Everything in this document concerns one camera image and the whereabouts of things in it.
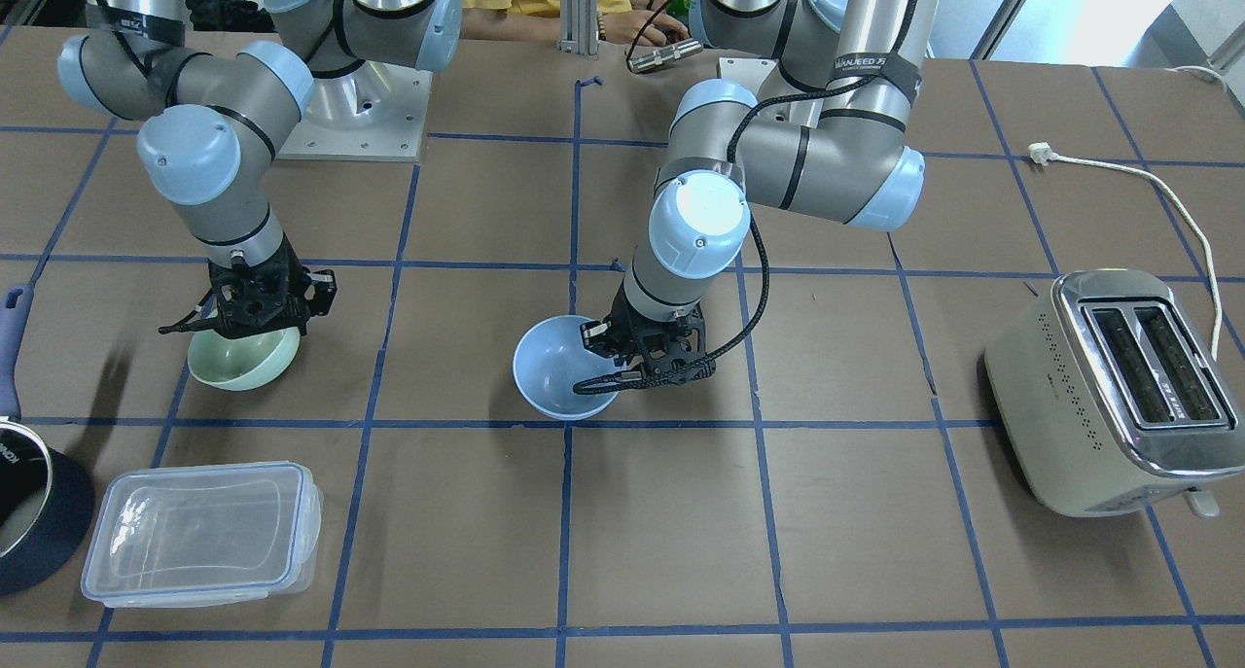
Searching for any aluminium frame post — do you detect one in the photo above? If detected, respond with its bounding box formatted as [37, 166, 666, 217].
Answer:
[557, 0, 599, 58]

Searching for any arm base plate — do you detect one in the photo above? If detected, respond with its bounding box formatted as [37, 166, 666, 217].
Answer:
[276, 61, 433, 163]
[717, 56, 824, 128]

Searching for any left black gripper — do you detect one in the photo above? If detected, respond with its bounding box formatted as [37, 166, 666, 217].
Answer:
[580, 304, 716, 389]

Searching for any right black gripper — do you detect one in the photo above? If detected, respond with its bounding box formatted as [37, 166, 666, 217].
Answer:
[190, 243, 337, 340]

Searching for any green bowl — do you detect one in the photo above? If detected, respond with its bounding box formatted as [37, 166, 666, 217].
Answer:
[187, 328, 303, 392]

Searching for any blue bowl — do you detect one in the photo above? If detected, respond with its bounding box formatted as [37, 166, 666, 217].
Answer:
[512, 315, 618, 420]

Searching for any white toaster power cord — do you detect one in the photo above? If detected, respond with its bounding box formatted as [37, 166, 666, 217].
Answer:
[1028, 142, 1225, 362]

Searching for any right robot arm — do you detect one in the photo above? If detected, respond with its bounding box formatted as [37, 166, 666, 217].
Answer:
[57, 0, 463, 340]

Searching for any cream toaster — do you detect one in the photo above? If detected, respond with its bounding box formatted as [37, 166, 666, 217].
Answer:
[984, 267, 1244, 517]

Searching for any dark blue saucepan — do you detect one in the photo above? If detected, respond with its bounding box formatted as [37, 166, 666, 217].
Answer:
[1, 284, 96, 596]

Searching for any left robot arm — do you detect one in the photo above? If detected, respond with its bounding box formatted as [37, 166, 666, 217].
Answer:
[574, 0, 939, 396]

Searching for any clear plastic container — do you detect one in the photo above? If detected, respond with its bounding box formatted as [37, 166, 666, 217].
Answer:
[80, 462, 322, 610]

